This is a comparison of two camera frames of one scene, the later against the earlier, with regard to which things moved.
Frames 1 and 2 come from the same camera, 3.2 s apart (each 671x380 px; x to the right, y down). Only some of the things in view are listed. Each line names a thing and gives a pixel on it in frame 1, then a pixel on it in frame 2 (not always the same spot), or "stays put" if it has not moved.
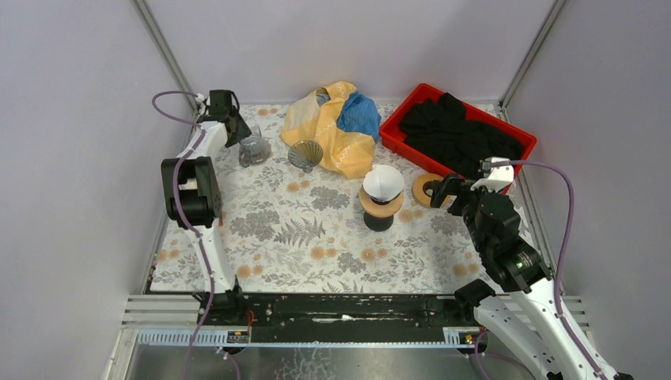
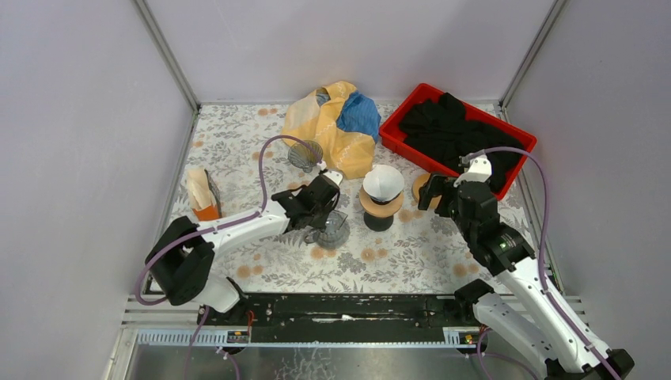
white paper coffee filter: [384, 183] stays put
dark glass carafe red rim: [378, 224] stays put
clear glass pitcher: [255, 149] → [335, 233]
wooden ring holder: [380, 210] stays put
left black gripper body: [230, 123] → [320, 210]
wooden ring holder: [420, 187] stays put
